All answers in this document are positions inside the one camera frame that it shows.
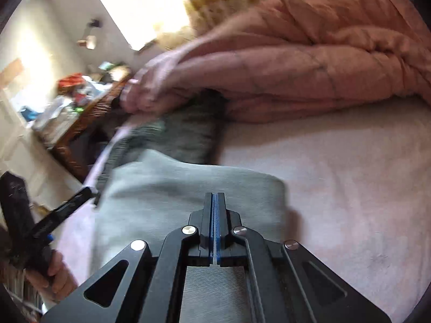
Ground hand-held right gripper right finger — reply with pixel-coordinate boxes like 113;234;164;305
216;192;393;323

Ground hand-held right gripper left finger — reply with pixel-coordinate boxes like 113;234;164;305
40;192;216;323

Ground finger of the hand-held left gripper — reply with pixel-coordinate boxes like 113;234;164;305
32;187;102;239

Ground light grey pants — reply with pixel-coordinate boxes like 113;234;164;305
93;149;291;286

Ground dark green pants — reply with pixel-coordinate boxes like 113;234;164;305
98;92;230;189

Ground person's left hand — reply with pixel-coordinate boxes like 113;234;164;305
25;250;79;303

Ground white wardrobe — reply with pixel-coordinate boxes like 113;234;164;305
0;87;44;189

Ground carved wooden desk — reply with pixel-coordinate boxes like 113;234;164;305
37;76;135;182

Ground stack of papers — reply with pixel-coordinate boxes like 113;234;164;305
32;96;73;138

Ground pink bed sheet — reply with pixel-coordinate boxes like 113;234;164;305
50;96;431;323

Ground red box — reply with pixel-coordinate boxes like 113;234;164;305
57;73;84;90

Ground window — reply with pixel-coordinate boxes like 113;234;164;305
84;0;196;51

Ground pink quilt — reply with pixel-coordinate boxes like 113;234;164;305
123;0;431;125

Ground pink wall lamp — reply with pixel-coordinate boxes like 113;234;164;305
77;19;102;49

